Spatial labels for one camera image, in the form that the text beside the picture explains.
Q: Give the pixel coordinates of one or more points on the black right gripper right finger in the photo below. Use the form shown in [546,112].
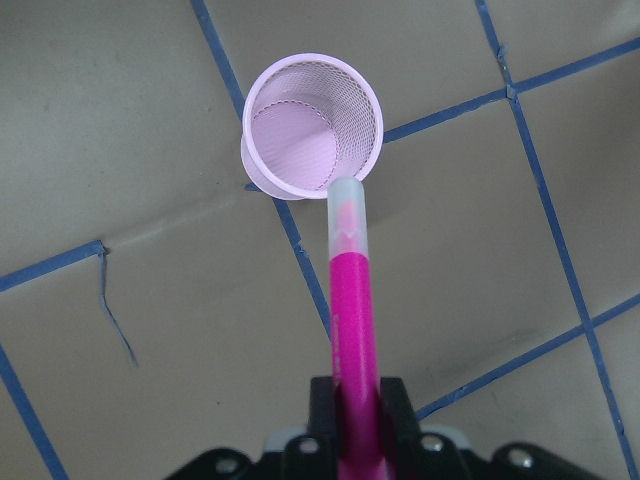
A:
[412,452]

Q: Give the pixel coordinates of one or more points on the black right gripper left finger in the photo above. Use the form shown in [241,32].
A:
[314,454]

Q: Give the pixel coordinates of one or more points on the pink mesh cup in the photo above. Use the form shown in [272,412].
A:
[307,120]

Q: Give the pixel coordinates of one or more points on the pink pen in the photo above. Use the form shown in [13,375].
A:
[353,338]

